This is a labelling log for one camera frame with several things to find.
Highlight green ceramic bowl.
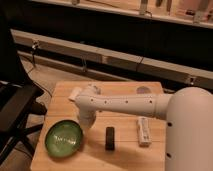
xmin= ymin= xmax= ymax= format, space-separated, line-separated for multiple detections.
xmin=44 ymin=120 xmax=83 ymax=158

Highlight black rectangular block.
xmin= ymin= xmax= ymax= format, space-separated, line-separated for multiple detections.
xmin=105 ymin=127 xmax=115 ymax=150

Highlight wooden table board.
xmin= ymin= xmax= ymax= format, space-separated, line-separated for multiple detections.
xmin=30 ymin=81 xmax=165 ymax=171

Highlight white paper cup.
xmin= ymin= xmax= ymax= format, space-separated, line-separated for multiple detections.
xmin=136 ymin=86 xmax=151 ymax=94

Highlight white tube bottle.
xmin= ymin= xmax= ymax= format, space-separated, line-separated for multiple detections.
xmin=137 ymin=117 xmax=151 ymax=147

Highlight black chair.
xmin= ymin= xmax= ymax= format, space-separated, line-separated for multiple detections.
xmin=0 ymin=17 xmax=47 ymax=166

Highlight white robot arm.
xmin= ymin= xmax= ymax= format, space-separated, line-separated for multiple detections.
xmin=74 ymin=85 xmax=213 ymax=171

